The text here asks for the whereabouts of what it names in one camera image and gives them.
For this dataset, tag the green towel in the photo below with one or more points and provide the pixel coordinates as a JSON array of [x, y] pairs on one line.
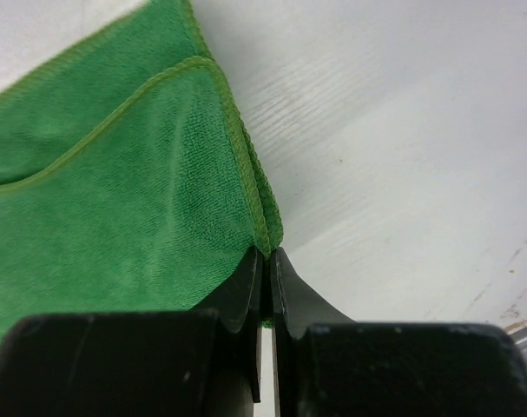
[[128, 181]]

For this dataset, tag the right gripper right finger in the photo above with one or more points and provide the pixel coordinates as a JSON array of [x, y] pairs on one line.
[[297, 307]]

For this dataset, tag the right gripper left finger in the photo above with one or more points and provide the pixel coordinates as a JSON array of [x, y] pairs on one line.
[[237, 299]]

